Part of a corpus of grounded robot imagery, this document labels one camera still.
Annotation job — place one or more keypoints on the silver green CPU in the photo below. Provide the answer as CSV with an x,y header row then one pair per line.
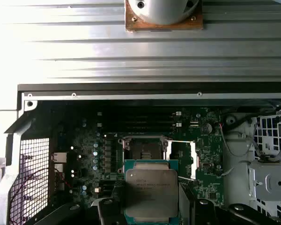
x,y
152,187

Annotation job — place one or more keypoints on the RAM slot black clips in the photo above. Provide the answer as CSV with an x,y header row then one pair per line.
x,y
140,118

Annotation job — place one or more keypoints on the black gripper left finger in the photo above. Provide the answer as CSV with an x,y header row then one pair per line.
x,y
107,213

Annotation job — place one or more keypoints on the RAM slot white clips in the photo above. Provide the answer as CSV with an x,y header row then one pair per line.
x,y
140,114
140,124

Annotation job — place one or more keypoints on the CPU socket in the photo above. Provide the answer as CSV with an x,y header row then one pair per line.
x,y
142,147

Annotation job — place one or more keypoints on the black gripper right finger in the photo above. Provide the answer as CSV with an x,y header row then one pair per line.
x,y
204,213

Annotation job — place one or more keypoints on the black PC case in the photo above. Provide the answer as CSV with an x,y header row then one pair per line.
x,y
14,150

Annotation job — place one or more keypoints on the round coin cell battery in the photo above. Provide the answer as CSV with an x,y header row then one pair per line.
x,y
206,128

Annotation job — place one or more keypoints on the silver metal disk bay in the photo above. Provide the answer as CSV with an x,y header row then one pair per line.
x,y
271,180

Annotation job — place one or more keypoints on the green motherboard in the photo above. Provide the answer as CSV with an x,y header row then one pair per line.
x,y
210,150

